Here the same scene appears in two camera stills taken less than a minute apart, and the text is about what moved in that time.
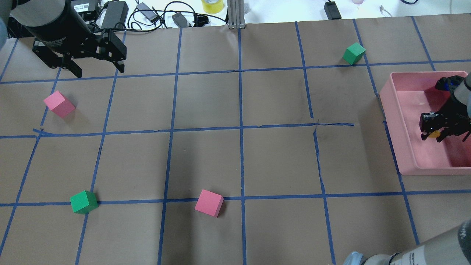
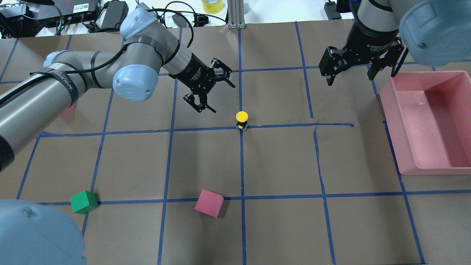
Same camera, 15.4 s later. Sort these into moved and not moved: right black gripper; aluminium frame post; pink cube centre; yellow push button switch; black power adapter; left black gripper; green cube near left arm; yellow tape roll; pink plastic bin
Moved: yellow push button switch; left black gripper; right black gripper
Not moved: aluminium frame post; black power adapter; green cube near left arm; pink plastic bin; pink cube centre; yellow tape roll
